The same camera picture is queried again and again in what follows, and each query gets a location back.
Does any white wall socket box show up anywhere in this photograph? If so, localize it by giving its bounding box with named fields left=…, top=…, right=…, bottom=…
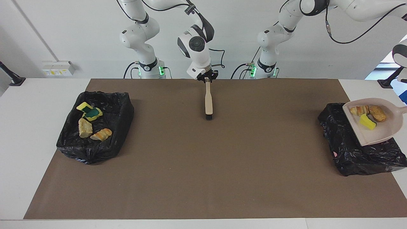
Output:
left=42, top=61, right=76, bottom=77

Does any brown peanut toy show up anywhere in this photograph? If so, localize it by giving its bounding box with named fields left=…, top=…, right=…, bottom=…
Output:
left=369, top=106, right=387, bottom=123

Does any black bag bin pink spot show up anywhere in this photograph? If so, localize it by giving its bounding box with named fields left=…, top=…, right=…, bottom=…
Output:
left=318, top=102, right=407, bottom=177

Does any black bag lined bin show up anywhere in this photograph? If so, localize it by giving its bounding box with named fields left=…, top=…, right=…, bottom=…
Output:
left=56, top=91, right=135, bottom=165

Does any black base power cable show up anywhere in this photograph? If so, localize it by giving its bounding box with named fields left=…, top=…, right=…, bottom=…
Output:
left=123, top=62, right=141, bottom=79
left=231, top=48, right=263, bottom=79

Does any orange striped croissant toy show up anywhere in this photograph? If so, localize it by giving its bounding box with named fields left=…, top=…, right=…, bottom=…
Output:
left=90, top=128, right=113, bottom=142

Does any beige hand brush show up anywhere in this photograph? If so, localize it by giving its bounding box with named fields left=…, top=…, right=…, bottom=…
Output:
left=204, top=77, right=213, bottom=121

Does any brown table mat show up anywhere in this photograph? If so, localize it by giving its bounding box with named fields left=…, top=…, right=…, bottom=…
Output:
left=24, top=79, right=407, bottom=220

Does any black clamp stand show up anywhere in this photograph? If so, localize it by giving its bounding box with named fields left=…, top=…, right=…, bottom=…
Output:
left=377, top=67, right=404, bottom=89
left=0, top=61, right=26, bottom=87

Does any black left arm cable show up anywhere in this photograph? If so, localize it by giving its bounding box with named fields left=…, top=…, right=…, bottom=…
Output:
left=325, top=3, right=407, bottom=45

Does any pale bread chunk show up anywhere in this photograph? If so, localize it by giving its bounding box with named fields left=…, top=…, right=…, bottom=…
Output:
left=78, top=118, right=93, bottom=138

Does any beige bread scrap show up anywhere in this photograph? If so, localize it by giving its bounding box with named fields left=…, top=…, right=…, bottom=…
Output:
left=350, top=105, right=370, bottom=116

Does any beige plastic dustpan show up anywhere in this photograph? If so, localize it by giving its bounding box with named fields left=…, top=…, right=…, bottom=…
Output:
left=342, top=98, right=407, bottom=147

